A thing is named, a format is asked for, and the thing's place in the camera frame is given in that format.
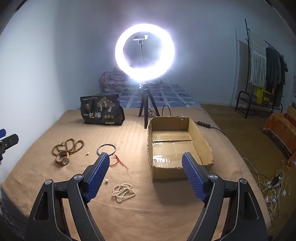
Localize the black printed snack bag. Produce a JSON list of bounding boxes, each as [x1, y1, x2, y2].
[[80, 94, 126, 126]]

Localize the brown wooden bead necklace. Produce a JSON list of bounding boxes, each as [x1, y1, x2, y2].
[[52, 138, 85, 156]]

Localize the white power strip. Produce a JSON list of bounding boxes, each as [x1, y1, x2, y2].
[[264, 176, 284, 189]]

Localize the white pearl necklace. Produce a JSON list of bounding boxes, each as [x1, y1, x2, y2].
[[112, 183, 136, 204]]

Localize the white striped towel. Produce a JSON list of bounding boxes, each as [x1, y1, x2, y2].
[[248, 31, 267, 86]]

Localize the dark hanging clothes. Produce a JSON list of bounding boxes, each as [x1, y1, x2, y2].
[[265, 46, 288, 100]]

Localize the ring light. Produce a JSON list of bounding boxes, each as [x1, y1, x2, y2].
[[115, 22, 175, 82]]

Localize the black power cable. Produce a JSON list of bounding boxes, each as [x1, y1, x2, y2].
[[148, 105, 226, 135]]

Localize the black clothes rack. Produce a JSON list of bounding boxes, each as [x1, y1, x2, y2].
[[235, 19, 287, 119]]

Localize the gold brown wristwatch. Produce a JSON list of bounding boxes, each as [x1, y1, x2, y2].
[[55, 150, 70, 165]]

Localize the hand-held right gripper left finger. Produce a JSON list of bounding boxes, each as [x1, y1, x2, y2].
[[24, 152, 110, 241]]

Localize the red string bracelet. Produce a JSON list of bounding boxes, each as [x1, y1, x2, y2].
[[109, 153, 129, 171]]

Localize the orange covered low cabinet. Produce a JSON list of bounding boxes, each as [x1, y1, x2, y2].
[[262, 105, 296, 160]]

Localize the black bangle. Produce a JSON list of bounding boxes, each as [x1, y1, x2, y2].
[[97, 144, 116, 156]]

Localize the folded patterned quilt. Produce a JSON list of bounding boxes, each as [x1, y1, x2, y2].
[[100, 67, 162, 94]]

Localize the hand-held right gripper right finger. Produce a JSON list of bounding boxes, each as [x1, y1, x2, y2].
[[181, 152, 270, 241]]

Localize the black tripod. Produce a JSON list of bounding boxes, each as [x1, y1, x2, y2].
[[138, 82, 160, 129]]

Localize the blue patterned bedsheet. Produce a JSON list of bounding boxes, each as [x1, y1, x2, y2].
[[117, 82, 203, 109]]

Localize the tangle of white cables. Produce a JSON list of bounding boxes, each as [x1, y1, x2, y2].
[[242, 158, 293, 227]]

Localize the yellow box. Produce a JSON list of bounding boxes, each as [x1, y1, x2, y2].
[[255, 88, 272, 105]]

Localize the cardboard box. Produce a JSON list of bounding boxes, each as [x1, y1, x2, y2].
[[147, 116, 214, 182]]

